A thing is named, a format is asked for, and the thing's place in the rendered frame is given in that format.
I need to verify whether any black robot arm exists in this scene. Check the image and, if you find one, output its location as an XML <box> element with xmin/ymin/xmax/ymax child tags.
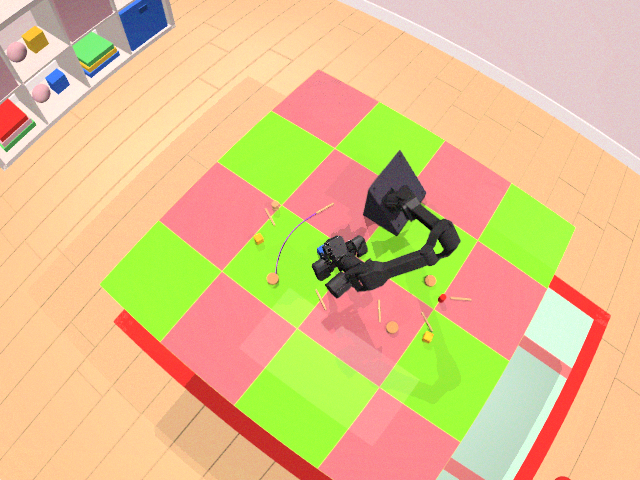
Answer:
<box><xmin>322</xmin><ymin>186</ymin><xmax>461</xmax><ymax>299</ymax></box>

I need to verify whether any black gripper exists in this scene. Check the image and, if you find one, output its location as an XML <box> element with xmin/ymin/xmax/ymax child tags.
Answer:
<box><xmin>312</xmin><ymin>235</ymin><xmax>368</xmax><ymax>281</ymax></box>

